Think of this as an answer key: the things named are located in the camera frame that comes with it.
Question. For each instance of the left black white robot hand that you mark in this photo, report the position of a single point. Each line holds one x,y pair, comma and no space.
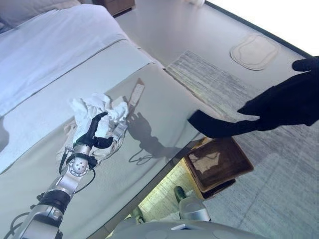
88,135

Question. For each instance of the beige garment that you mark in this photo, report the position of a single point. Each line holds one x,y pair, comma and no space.
67,130

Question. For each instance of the black garment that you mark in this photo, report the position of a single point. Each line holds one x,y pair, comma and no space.
274,107

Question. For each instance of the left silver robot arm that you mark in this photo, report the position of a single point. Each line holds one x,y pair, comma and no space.
77,168

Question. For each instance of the pale beige bed sheet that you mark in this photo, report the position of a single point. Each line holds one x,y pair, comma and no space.
74,87

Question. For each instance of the large bed with grey cover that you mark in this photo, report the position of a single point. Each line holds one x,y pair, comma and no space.
112,199

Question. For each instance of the plain grey bed pillow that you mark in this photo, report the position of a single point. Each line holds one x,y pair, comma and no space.
37,10

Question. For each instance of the brown woven laundry basket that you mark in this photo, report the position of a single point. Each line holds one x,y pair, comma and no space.
224,179

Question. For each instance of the white duvet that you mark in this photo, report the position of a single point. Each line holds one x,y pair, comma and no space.
49,49

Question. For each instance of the left grey robot leg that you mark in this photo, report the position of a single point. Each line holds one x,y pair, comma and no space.
139,215

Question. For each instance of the grey robot leg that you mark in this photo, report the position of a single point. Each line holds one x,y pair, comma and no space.
194,211
139,215

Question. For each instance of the grey robot torso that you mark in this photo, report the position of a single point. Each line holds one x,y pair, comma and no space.
162,231

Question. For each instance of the right grey robot leg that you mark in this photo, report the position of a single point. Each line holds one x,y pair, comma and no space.
194,211

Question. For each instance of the brown wooden nightstand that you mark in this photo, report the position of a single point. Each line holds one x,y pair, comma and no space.
119,6

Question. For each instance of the small beige floor mat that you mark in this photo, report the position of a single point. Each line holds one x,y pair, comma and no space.
254,52

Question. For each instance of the grey striped area rug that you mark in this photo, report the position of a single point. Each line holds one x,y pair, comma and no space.
274,186

